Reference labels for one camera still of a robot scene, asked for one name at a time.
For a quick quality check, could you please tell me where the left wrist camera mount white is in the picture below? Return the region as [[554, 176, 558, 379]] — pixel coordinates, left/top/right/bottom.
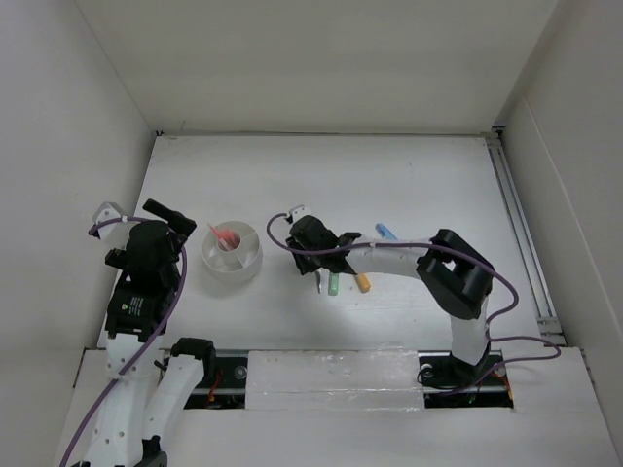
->
[[92, 201, 126, 240]]

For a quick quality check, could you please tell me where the thin red pen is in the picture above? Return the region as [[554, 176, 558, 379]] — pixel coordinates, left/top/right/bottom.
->
[[208, 224, 231, 251]]

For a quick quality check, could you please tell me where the purple red marker pen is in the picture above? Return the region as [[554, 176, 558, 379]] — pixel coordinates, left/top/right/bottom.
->
[[218, 230, 240, 251]]

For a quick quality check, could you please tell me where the green highlighter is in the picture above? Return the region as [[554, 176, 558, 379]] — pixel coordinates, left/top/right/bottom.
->
[[328, 272, 340, 297]]

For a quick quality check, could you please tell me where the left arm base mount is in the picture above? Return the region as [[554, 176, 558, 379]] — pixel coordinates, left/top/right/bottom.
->
[[184, 350, 248, 410]]

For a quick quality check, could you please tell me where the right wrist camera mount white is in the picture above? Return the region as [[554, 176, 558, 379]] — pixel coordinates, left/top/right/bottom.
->
[[288, 204, 312, 223]]

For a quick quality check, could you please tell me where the purple cable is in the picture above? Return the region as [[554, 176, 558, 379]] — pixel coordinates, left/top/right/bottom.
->
[[58, 216, 190, 467], [266, 212, 562, 399]]

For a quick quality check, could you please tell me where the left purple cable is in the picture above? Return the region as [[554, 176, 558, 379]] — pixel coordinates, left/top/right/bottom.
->
[[58, 216, 190, 467]]

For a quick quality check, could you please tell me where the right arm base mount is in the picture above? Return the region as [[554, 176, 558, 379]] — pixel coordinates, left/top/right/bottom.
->
[[417, 351, 514, 409]]

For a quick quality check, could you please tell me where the orange yellow highlighter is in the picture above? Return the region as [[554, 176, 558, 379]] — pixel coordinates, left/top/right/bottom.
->
[[355, 274, 371, 294]]

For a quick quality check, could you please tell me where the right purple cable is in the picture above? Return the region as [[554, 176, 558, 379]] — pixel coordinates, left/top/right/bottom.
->
[[266, 212, 562, 399]]

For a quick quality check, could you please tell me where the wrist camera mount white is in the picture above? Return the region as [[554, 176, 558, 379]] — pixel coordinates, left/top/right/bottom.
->
[[92, 201, 126, 240], [288, 204, 312, 223]]

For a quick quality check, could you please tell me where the white round divided organizer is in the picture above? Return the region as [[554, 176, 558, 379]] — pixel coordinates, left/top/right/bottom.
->
[[202, 221, 263, 285]]

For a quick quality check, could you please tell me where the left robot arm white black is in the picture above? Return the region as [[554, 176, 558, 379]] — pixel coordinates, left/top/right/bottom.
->
[[59, 198, 217, 466]]

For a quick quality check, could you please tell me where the aluminium rail right side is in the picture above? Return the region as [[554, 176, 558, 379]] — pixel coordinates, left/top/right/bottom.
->
[[486, 126, 568, 346]]

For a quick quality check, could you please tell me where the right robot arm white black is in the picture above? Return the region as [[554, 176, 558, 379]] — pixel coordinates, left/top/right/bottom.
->
[[286, 207, 493, 385]]

